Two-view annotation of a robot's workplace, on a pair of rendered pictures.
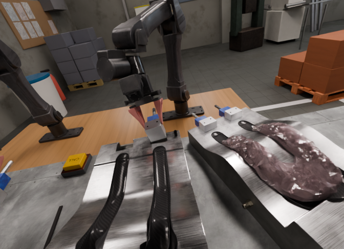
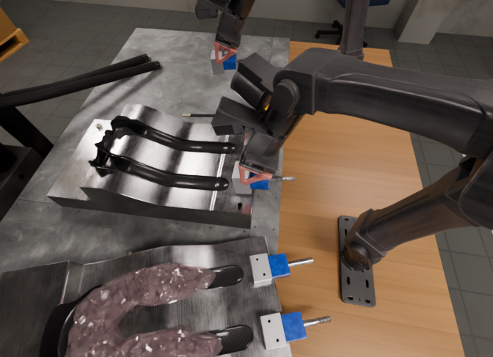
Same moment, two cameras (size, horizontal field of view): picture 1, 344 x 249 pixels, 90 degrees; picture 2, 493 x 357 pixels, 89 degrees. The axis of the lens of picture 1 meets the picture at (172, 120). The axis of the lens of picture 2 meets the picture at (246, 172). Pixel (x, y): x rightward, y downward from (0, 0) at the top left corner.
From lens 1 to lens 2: 0.56 m
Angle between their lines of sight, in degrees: 67
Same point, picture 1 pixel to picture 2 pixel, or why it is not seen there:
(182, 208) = (126, 182)
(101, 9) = not seen: outside the picture
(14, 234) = (212, 94)
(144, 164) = (207, 168)
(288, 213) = (89, 276)
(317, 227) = (54, 273)
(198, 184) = (189, 230)
